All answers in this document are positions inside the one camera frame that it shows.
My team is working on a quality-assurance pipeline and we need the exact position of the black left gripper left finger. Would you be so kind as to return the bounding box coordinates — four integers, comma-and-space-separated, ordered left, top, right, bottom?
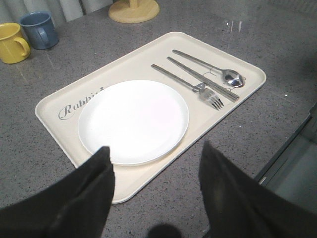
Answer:
0, 147, 115, 238

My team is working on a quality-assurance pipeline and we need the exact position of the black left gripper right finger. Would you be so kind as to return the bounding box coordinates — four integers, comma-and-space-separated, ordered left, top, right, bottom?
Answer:
199, 141, 317, 238

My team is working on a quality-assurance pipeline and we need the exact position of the white round plate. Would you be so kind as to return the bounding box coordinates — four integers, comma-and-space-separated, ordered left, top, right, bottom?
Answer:
78, 80, 189, 166

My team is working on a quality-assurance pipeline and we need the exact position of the silver fork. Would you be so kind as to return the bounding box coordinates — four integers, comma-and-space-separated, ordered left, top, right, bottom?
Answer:
151, 64, 224, 111

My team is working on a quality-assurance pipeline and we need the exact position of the silver chopsticks pair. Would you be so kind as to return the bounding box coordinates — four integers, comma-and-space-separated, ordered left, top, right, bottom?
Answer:
167, 57, 240, 102

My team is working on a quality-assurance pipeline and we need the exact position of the silver spoon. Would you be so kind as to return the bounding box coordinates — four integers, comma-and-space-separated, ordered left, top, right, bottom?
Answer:
172, 49, 245, 88

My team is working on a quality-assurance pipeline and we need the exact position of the cream rabbit print tray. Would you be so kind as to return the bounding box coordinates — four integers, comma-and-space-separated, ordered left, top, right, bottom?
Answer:
35, 32, 266, 203

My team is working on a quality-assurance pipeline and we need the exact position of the yellow enamel mug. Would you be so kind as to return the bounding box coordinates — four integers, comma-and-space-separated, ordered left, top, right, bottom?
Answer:
0, 22, 31, 64

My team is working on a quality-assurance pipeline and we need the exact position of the blue enamel mug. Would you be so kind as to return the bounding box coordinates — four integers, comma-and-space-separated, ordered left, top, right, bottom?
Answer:
19, 11, 59, 50

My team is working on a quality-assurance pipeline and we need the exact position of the grey pleated curtain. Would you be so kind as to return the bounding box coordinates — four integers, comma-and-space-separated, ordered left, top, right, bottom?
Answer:
0, 0, 113, 26

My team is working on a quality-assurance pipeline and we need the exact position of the wooden mug tree stand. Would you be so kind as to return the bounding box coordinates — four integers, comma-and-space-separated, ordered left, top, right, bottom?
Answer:
108, 0, 160, 24

